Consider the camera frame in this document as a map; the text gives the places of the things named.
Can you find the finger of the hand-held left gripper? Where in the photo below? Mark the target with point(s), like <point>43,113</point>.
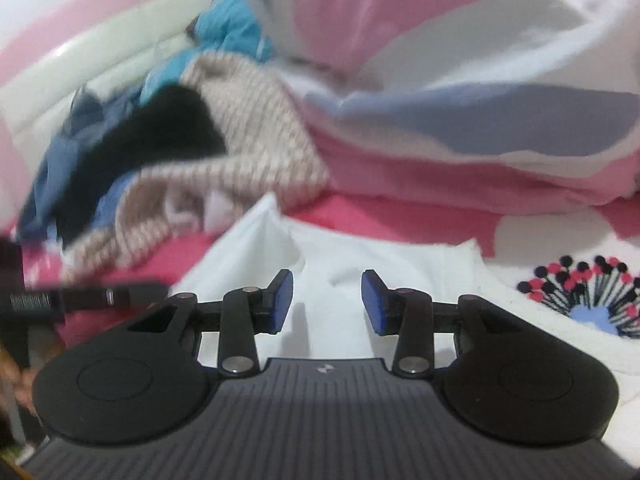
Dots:
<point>115,294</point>

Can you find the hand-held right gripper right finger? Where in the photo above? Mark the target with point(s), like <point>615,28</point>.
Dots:
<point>373,305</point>

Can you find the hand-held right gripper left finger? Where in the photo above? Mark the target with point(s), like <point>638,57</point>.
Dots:
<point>281,302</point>

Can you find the white shirt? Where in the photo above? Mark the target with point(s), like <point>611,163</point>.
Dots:
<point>340,260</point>

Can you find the pile of unfolded clothes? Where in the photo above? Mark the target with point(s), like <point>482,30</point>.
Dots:
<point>260,130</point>

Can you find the blue denim garment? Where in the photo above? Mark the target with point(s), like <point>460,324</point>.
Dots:
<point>55,170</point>

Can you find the black garment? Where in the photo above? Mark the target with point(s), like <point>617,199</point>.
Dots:
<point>150,145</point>

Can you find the pink flower print blanket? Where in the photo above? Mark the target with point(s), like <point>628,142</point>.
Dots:
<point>550,240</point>

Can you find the cream padded headboard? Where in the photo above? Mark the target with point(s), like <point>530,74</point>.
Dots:
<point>100,65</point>

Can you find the pink floral quilt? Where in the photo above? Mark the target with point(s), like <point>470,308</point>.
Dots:
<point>450,85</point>

